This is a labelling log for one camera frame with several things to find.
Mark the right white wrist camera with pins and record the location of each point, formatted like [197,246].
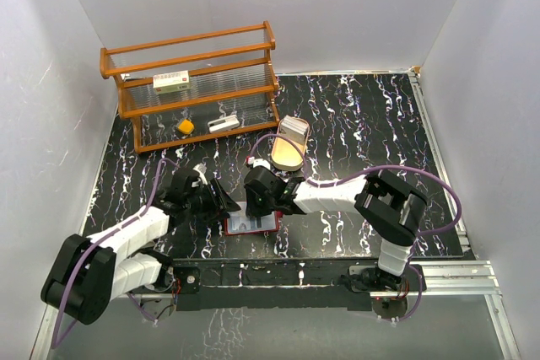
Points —
[253,162]

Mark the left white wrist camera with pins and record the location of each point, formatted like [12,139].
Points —
[200,169]

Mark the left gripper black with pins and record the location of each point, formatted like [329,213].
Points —
[220,202]

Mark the white red box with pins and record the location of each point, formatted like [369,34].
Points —
[165,83]

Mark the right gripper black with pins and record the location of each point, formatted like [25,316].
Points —
[253,210]

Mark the red leather card holder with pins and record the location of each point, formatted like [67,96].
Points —
[238,223]

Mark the yellow square object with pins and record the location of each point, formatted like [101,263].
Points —
[185,127]

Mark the stack of credit cards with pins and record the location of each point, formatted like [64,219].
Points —
[290,124]

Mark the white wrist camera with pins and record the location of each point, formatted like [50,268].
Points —
[253,162]
[200,169]

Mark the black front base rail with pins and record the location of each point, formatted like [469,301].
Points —
[269,284]

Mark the white stapler-like object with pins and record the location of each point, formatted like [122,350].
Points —
[223,124]

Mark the wooden shelf rack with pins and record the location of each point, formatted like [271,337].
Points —
[231,73]

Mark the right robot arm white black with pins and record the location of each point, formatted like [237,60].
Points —
[392,207]

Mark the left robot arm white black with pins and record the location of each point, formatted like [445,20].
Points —
[89,272]

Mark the beige oval tray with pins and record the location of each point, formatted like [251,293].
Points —
[289,150]

